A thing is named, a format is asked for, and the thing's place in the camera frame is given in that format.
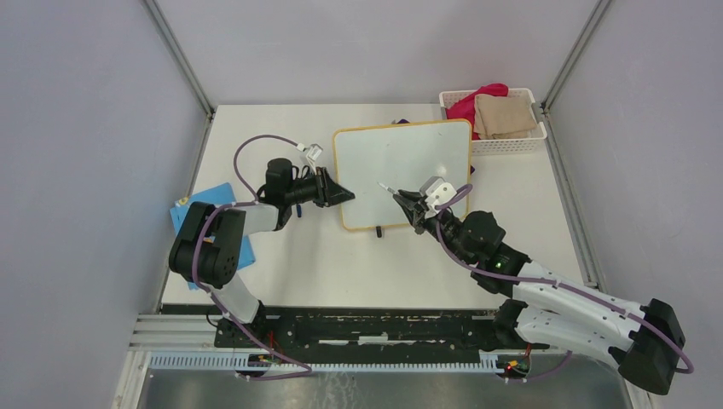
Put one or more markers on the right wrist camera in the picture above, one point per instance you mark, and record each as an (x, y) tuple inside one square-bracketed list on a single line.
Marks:
[(436, 191)]

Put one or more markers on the beige cloth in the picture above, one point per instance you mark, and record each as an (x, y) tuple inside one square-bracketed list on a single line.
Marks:
[(501, 118)]

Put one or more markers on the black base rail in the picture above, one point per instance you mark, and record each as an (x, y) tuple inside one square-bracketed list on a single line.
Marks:
[(314, 335)]

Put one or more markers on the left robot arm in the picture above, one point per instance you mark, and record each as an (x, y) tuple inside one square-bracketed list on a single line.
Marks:
[(279, 195)]

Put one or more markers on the purple cloth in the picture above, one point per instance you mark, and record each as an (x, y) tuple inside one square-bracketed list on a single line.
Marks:
[(404, 121)]

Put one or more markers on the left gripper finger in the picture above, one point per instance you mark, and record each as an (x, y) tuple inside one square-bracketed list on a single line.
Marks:
[(337, 195), (329, 186)]

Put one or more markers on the blue capped whiteboard marker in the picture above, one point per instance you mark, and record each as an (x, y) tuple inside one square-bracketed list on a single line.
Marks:
[(387, 188)]

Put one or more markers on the red cloth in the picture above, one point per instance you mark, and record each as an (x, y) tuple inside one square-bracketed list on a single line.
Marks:
[(465, 108)]

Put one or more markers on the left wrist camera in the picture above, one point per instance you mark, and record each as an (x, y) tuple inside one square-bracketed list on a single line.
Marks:
[(311, 155)]

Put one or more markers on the white plastic basket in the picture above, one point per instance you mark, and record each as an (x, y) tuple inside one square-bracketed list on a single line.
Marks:
[(535, 138)]

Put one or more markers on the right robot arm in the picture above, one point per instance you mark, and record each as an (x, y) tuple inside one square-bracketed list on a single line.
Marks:
[(643, 343)]

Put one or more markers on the yellow framed whiteboard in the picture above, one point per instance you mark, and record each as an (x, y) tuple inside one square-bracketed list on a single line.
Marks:
[(402, 156)]

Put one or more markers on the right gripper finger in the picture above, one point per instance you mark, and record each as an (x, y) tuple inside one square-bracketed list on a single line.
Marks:
[(409, 200), (415, 212)]

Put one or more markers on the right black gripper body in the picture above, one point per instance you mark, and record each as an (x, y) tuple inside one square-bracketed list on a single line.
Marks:
[(449, 225)]

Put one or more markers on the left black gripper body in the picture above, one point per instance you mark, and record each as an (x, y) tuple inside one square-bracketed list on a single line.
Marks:
[(315, 191)]

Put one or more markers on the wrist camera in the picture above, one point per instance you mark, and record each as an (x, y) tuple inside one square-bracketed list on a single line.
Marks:
[(311, 155), (436, 191)]

